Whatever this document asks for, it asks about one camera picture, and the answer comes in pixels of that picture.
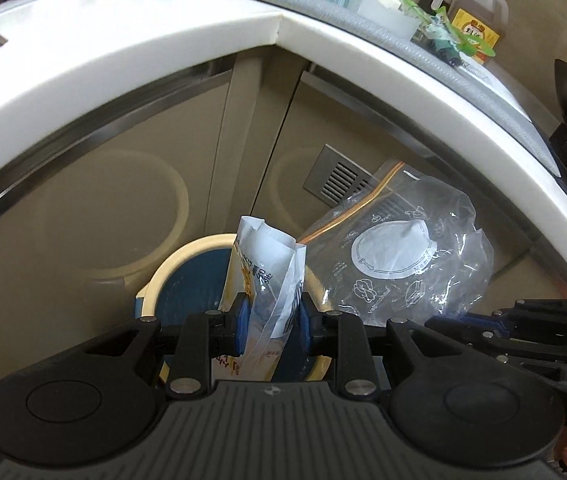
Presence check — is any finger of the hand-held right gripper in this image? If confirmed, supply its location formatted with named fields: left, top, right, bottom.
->
left=424, top=316, right=567, bottom=386
left=463, top=299, right=567, bottom=335

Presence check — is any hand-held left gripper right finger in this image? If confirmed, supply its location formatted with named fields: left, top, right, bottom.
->
left=298, top=299, right=445, bottom=401

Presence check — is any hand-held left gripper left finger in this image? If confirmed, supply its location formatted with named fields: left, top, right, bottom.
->
left=83, top=294, right=253, bottom=400

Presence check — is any white and yellow snack packet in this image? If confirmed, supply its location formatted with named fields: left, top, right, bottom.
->
left=210, top=216, right=307, bottom=387

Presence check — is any cream bin with blue inside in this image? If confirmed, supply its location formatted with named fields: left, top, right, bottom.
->
left=136, top=234, right=335, bottom=392

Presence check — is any clear printed zip bag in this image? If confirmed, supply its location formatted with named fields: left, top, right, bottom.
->
left=297, top=159, right=495, bottom=330

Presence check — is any metal cabinet vent grille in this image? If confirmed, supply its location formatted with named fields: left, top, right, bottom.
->
left=306, top=144, right=380, bottom=207

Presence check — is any beige cabinet door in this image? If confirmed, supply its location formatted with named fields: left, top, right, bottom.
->
left=0, top=54, right=238, bottom=457
left=262, top=71, right=565, bottom=312

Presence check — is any green wrapper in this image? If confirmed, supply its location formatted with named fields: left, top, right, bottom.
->
left=396, top=0, right=497, bottom=69

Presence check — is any amber bottle with yellow cap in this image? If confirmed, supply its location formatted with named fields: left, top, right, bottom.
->
left=447, top=0, right=510, bottom=67

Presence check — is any dark sauce bottle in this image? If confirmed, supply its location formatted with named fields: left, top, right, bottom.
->
left=412, top=0, right=457, bottom=47

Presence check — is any grey counter mat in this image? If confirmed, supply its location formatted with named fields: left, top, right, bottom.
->
left=212, top=0, right=565, bottom=177

